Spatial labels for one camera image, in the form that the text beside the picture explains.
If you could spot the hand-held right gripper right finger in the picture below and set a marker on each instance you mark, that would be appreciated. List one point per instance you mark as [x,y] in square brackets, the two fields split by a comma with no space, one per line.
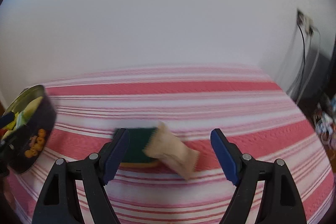
[223,155]

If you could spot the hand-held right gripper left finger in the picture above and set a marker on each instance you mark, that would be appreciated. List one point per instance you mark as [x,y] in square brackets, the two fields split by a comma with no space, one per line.
[115,158]

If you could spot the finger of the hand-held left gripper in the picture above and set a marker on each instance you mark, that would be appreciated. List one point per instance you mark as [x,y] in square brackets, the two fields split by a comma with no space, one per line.
[7,119]
[15,140]

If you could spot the yellow snack packet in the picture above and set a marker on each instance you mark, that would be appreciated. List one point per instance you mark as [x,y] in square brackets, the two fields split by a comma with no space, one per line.
[11,126]

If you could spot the green and yellow sponge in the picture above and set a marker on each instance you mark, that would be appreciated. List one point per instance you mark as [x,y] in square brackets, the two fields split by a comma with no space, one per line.
[136,145]

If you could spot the round dark cookie tin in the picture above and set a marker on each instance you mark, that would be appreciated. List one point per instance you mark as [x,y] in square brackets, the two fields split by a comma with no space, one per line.
[46,113]

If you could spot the pink floral snack packet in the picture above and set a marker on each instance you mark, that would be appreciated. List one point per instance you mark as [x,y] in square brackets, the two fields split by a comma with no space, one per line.
[173,153]

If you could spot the pink striped blanket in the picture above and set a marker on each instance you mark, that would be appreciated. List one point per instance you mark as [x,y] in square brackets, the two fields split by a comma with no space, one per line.
[183,98]

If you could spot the white wall socket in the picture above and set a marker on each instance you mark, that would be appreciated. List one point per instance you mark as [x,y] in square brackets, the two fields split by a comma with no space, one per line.
[304,22]

